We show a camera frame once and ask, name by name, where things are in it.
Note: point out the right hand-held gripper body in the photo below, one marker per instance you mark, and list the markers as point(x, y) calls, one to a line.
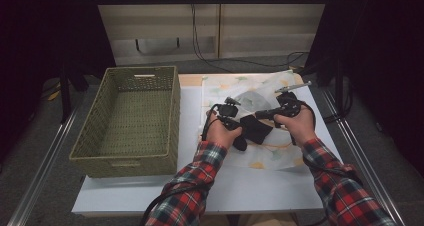
point(288, 107)

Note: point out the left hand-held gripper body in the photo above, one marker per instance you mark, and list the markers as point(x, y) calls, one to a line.
point(228, 112)

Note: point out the black garment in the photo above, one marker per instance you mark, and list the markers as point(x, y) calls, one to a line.
point(255, 131)

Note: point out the white leaf-print laundry bag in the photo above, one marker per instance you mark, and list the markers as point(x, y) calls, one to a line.
point(266, 156)

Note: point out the green woven basket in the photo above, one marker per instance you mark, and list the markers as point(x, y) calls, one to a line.
point(133, 126)

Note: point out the person's left hand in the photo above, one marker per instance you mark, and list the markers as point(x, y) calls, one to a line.
point(220, 136)

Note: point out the person's right hand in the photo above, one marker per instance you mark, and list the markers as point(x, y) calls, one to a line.
point(300, 129)

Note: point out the black metal stand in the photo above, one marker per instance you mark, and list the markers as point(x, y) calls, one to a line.
point(339, 86)
point(65, 96)

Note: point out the white sheet on table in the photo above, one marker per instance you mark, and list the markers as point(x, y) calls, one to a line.
point(250, 192)

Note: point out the dark curtain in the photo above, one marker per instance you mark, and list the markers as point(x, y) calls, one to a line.
point(383, 52)
point(40, 36)

